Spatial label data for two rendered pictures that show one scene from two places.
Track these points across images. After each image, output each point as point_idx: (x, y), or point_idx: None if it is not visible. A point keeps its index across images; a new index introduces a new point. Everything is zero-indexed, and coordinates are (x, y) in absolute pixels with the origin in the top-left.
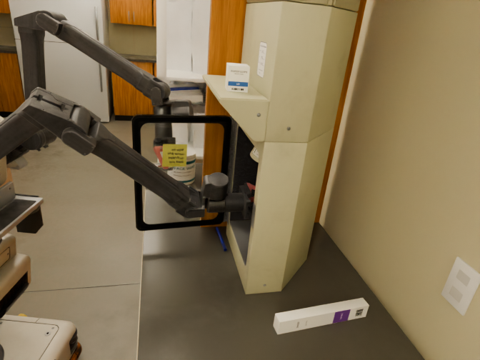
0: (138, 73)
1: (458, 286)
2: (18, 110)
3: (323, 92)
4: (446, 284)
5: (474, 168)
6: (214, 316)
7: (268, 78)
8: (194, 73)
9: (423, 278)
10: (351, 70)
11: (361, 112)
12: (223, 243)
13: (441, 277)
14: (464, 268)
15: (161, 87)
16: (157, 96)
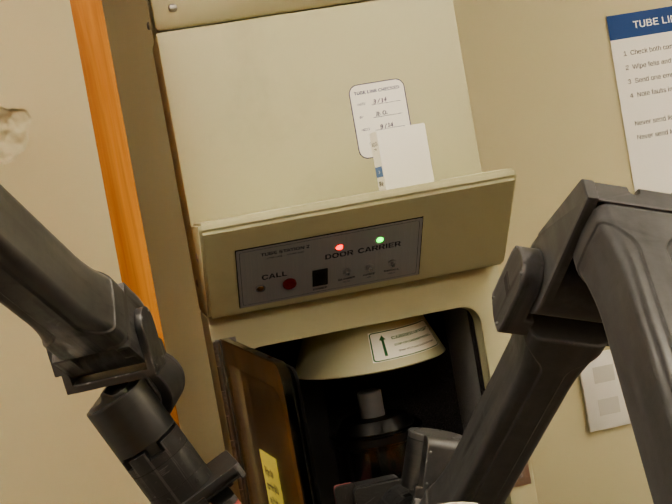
0: (100, 275)
1: (605, 390)
2: (660, 232)
3: None
4: (589, 408)
5: (522, 227)
6: None
7: (451, 136)
8: None
9: (546, 448)
10: (89, 217)
11: (192, 288)
12: None
13: (570, 412)
14: (598, 360)
15: (141, 305)
16: (153, 335)
